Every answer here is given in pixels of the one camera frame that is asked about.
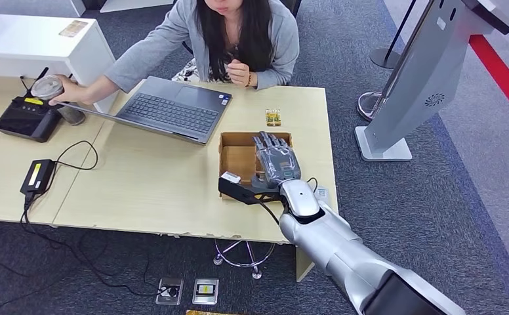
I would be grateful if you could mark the person's left hand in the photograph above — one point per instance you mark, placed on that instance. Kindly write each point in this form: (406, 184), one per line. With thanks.
(239, 71)

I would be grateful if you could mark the person's right hand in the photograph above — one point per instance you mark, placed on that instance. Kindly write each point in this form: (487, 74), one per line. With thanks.
(70, 93)

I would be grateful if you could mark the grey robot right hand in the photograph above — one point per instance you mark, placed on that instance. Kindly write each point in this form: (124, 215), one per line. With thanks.
(278, 161)

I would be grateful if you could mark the clear lidded drink cup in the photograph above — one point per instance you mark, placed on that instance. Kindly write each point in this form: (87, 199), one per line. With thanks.
(48, 87)

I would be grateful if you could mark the wooden divided box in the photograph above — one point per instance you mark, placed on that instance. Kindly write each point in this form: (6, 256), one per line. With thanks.
(235, 161)

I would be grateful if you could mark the yellow green ID card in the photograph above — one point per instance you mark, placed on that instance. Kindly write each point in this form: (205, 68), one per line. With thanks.
(273, 117)

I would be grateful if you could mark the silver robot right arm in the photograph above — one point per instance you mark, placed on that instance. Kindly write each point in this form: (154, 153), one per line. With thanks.
(332, 243)

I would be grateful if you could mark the grey card reader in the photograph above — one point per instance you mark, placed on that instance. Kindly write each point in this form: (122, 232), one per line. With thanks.
(322, 193)

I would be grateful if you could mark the person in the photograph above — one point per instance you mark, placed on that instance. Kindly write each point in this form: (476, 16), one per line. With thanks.
(185, 43)

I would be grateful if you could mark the beige card on cabinet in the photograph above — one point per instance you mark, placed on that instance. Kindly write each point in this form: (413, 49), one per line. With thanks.
(73, 28)

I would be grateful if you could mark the black router with antennas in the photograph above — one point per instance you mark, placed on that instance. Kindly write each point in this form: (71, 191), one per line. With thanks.
(24, 124)

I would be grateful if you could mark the white desk cabinet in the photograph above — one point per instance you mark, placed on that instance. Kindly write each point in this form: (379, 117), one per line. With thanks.
(28, 45)

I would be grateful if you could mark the grey open laptop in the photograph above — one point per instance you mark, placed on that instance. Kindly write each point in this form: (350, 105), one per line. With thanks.
(172, 112)

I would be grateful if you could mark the black power adapter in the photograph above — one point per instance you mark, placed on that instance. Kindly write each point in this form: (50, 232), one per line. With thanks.
(37, 175)

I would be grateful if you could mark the white low cabinet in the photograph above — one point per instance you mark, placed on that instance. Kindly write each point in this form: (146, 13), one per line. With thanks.
(37, 6)

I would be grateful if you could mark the chrome stanchion base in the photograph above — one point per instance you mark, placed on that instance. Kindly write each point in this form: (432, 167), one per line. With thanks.
(369, 106)

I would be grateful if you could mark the chrome stool base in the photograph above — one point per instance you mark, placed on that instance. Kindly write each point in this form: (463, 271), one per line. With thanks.
(254, 271)

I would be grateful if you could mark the floor socket with yellow label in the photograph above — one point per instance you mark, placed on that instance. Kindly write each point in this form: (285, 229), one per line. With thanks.
(205, 291)

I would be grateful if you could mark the floor socket with plug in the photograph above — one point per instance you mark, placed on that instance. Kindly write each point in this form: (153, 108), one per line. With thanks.
(169, 291)

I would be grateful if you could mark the gold floor strip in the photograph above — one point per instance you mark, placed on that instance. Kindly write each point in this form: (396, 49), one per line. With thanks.
(202, 313)

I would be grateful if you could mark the silver kiosk stand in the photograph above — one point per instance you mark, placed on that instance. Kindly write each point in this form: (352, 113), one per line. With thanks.
(426, 65)

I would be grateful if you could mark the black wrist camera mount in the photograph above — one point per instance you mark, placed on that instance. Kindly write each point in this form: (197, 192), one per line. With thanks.
(237, 191)

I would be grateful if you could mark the black stanchion post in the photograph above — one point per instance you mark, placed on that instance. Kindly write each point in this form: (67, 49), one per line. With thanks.
(384, 58)

